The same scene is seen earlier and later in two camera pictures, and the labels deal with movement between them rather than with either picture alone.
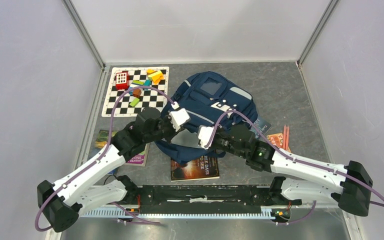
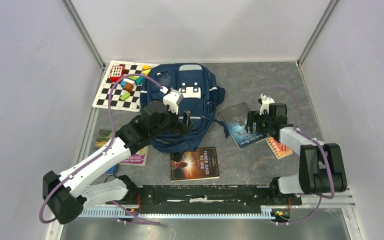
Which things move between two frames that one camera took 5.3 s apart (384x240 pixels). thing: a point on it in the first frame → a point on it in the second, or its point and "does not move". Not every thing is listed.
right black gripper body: [224, 144] → [262, 122]
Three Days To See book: [203, 168] does not move
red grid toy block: [122, 80] → [117, 72]
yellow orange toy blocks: [156, 76] → [146, 69]
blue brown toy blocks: [137, 92] → [127, 84]
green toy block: [134, 102] → [125, 96]
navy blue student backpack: [211, 100] → [201, 96]
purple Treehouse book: [140, 159] does not move
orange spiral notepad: [277, 139] does not move
